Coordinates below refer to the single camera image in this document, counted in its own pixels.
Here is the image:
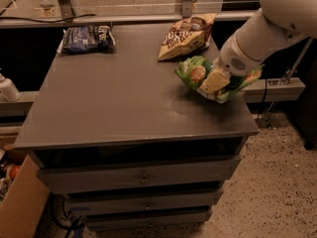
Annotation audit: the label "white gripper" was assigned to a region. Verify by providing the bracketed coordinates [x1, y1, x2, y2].
[200, 33, 264, 94]

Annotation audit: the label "green rice chip bag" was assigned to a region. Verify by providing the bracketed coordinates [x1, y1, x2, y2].
[175, 56, 263, 103]

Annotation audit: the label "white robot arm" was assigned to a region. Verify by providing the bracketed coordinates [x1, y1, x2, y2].
[200, 0, 317, 94]

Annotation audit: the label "brown chip bag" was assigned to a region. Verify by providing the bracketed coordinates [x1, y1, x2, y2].
[158, 13, 216, 61]

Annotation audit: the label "blue chip bag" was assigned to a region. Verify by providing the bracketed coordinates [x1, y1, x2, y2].
[57, 25, 116, 55]

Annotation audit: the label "grey drawer cabinet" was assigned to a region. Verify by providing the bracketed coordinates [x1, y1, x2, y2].
[15, 24, 258, 230]

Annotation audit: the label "white bottle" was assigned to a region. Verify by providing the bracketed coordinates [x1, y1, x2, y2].
[0, 73, 21, 102]

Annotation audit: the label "red round item in box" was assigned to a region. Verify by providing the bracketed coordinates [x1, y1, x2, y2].
[9, 166, 21, 180]

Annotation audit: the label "cardboard box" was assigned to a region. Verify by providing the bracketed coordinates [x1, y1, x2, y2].
[0, 134, 51, 238]

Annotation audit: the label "black cable on rail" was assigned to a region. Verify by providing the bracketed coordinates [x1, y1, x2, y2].
[0, 13, 97, 24]

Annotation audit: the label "grey metal rail frame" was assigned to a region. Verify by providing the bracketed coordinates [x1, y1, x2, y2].
[0, 0, 260, 29]

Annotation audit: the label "black floor cables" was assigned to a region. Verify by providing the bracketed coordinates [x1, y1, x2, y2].
[49, 193, 86, 238]

